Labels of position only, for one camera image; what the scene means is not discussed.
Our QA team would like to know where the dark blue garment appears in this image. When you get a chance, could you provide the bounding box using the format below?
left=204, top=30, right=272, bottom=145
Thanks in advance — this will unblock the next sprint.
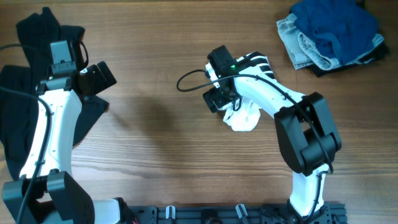
left=290, top=0, right=379, bottom=65

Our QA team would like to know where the black garment under pile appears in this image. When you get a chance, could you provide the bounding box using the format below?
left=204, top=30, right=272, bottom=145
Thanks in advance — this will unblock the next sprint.
left=306, top=41, right=390, bottom=77

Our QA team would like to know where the white t-shirt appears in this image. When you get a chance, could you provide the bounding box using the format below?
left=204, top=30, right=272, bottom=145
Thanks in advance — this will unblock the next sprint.
left=205, top=50, right=277, bottom=132

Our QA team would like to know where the light blue denim garment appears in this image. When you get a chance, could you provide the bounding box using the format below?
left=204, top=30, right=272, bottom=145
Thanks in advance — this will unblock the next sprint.
left=275, top=12, right=385, bottom=71

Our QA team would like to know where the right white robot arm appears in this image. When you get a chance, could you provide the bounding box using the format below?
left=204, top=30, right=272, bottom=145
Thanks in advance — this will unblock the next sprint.
left=203, top=72, right=341, bottom=223

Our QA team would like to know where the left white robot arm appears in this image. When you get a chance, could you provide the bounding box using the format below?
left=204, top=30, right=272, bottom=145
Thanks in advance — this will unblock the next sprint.
left=2, top=62, right=128, bottom=223

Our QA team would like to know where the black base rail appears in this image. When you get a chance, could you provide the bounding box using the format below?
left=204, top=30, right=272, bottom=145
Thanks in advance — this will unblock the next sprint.
left=124, top=202, right=348, bottom=224

